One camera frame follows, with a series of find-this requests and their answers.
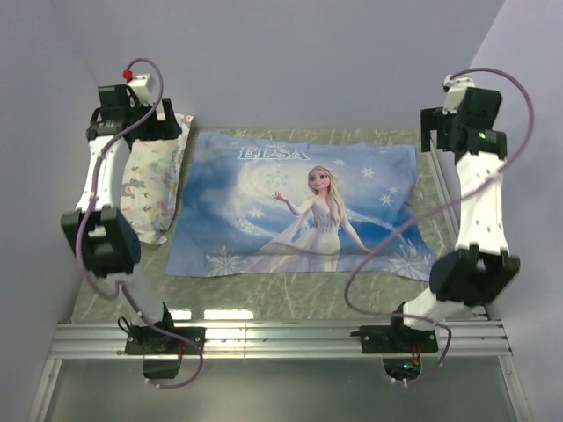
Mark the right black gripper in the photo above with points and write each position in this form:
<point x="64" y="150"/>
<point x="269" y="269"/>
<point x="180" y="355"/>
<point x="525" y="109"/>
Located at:
<point x="434" y="120"/>

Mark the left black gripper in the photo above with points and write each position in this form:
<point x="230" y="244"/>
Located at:
<point x="161" y="129"/>

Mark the pink pillowcase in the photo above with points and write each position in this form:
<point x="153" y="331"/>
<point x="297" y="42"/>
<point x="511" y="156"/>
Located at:
<point x="262" y="206"/>

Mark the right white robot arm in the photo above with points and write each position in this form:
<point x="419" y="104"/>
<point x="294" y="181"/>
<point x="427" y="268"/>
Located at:
<point x="480" y="265"/>

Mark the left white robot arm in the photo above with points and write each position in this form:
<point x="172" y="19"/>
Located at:
<point x="105" y="245"/>

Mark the white patterned pillow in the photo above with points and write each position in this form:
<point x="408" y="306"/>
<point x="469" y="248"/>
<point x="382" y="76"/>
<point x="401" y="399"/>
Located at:
<point x="151" y="182"/>

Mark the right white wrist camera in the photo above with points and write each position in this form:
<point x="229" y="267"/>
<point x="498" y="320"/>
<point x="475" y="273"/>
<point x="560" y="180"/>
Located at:
<point x="455" y="89"/>

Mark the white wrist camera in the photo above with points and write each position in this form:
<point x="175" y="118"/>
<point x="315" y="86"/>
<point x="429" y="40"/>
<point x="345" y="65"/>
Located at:
<point x="142" y="85"/>
<point x="455" y="89"/>

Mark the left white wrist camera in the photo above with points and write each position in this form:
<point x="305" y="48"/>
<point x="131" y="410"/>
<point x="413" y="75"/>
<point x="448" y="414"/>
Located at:
<point x="142" y="85"/>

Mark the aluminium mounting rail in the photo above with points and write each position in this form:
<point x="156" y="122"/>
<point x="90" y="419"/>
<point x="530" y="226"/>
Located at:
<point x="297" y="339"/>

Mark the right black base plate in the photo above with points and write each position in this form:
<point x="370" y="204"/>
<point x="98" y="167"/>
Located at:
<point x="384" y="339"/>

